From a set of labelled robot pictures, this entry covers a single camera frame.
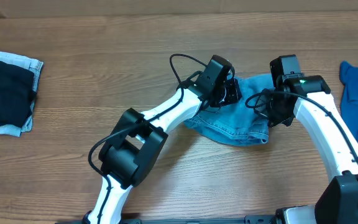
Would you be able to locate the light denim folded garment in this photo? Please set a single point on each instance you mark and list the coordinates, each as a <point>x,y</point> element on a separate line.
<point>33,65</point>

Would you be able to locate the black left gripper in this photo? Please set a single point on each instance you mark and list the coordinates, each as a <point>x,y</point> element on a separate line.
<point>233,91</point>

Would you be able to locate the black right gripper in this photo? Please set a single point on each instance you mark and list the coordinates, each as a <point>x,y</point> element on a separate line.
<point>272,112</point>

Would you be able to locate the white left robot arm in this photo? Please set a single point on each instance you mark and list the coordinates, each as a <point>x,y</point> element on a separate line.
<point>129,153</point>

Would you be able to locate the black folded garment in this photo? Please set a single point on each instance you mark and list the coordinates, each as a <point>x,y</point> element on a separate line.
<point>16,94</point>

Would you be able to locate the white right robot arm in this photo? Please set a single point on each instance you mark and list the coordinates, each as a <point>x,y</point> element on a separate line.
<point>309,100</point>

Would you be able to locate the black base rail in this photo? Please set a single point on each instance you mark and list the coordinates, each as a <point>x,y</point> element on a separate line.
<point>248,219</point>

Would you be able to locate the light blue denim jeans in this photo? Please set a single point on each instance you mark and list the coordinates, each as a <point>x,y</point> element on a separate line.
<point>235,124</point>

